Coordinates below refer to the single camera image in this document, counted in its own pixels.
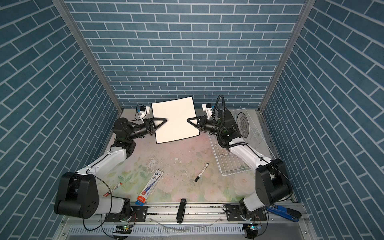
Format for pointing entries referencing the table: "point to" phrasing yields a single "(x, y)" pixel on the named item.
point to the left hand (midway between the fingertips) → (166, 124)
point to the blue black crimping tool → (290, 214)
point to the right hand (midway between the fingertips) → (186, 120)
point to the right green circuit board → (253, 227)
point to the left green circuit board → (123, 229)
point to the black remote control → (180, 215)
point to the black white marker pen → (205, 167)
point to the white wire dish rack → (250, 132)
